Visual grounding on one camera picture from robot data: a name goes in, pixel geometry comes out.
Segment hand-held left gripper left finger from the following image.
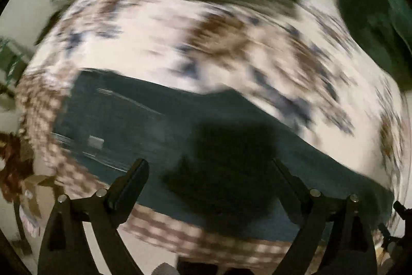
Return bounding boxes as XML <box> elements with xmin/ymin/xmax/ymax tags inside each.
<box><xmin>38</xmin><ymin>158</ymin><xmax>150</xmax><ymax>275</ymax></box>

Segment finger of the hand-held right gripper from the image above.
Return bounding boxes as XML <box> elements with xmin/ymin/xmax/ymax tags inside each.
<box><xmin>377</xmin><ymin>200</ymin><xmax>407</xmax><ymax>251</ymax></box>

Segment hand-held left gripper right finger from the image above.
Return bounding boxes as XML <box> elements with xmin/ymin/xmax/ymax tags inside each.
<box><xmin>272</xmin><ymin>158</ymin><xmax>379</xmax><ymax>275</ymax></box>

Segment dark teal pants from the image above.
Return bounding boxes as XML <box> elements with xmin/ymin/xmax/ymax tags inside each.
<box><xmin>53</xmin><ymin>68</ymin><xmax>397</xmax><ymax>244</ymax></box>

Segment brown patterned cloth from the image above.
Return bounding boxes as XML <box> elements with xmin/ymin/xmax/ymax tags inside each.
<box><xmin>0</xmin><ymin>131</ymin><xmax>63</xmax><ymax>203</ymax></box>

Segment floral printed bed sheet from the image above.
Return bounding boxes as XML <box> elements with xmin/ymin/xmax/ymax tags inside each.
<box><xmin>14</xmin><ymin>0</ymin><xmax>410</xmax><ymax>266</ymax></box>

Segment green rack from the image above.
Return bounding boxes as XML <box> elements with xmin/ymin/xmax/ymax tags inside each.
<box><xmin>0</xmin><ymin>38</ymin><xmax>33</xmax><ymax>98</ymax></box>

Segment dark green cloth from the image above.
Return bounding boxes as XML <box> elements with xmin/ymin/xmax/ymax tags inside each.
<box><xmin>324</xmin><ymin>0</ymin><xmax>412</xmax><ymax>92</ymax></box>

